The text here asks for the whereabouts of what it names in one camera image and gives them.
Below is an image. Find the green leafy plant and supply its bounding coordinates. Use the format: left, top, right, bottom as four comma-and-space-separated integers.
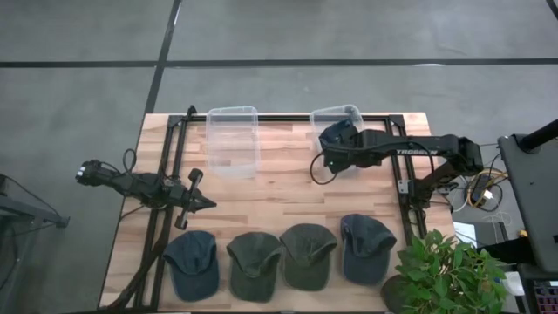
394, 229, 509, 314

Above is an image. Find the blue denim baseball cap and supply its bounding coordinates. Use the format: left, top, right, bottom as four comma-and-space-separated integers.
340, 213, 398, 287
162, 229, 221, 303

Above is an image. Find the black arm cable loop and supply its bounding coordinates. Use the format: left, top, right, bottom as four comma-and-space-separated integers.
122, 147, 139, 174

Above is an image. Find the white paper sheet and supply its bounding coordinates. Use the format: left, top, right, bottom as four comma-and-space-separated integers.
453, 221, 480, 246

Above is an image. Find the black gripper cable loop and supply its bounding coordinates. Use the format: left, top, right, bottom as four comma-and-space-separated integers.
310, 151, 337, 186

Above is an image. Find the grey flat stand panel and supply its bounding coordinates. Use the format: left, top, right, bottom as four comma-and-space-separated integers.
497, 133, 558, 274

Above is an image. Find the clear plastic bin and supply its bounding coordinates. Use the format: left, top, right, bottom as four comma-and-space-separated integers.
205, 106, 262, 180
309, 104, 365, 180

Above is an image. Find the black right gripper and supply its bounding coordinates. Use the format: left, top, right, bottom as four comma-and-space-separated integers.
317, 118, 362, 174

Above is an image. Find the black aluminium frame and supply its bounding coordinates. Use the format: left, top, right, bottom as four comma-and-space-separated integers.
130, 105, 429, 311

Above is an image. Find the black power adapter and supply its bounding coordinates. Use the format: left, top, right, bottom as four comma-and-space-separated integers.
470, 174, 493, 207

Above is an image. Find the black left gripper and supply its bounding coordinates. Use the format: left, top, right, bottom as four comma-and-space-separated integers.
167, 167, 218, 231

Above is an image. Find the yellow cable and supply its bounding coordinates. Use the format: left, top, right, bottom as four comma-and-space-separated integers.
465, 170, 510, 208

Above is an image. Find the green baseball cap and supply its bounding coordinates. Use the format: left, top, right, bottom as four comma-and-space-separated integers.
226, 231, 283, 304
279, 222, 338, 292

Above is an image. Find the keyboard with colourful keys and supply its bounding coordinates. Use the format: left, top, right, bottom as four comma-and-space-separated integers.
531, 281, 558, 314

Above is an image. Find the dark plant pot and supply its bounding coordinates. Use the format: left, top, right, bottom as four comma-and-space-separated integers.
380, 274, 409, 314

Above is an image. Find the black stand leg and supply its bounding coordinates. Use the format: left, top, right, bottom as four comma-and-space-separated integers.
0, 173, 71, 230

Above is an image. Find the black cable bundle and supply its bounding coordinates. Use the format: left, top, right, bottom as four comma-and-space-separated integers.
106, 208, 172, 310

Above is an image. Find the black round pole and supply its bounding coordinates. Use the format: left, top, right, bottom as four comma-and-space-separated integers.
518, 118, 558, 154

